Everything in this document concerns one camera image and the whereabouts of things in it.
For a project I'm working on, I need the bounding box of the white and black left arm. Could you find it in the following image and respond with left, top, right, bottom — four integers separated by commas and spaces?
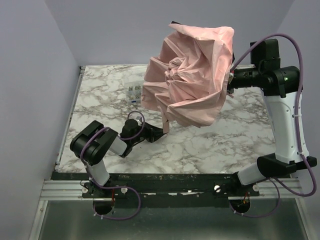
70, 119, 165, 186

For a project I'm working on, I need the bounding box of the pink folding umbrella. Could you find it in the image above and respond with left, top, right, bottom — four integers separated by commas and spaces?
141, 21, 235, 133

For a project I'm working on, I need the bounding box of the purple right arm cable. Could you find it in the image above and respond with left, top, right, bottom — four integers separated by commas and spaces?
231, 33, 317, 218

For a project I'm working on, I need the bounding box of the clear plastic organizer box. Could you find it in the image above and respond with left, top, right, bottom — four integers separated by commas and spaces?
124, 81, 143, 104

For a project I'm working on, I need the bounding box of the aluminium frame rail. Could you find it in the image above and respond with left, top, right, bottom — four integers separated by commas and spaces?
40, 178, 303, 201

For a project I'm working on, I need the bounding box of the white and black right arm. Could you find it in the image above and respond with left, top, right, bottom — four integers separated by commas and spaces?
227, 39, 317, 186

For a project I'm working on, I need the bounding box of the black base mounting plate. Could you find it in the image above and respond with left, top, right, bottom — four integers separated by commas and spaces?
51, 172, 261, 209

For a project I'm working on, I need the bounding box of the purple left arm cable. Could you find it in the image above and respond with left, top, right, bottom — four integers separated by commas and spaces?
80, 111, 145, 221

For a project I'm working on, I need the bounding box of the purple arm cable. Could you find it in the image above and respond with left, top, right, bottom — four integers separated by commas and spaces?
80, 111, 145, 221
231, 33, 317, 218

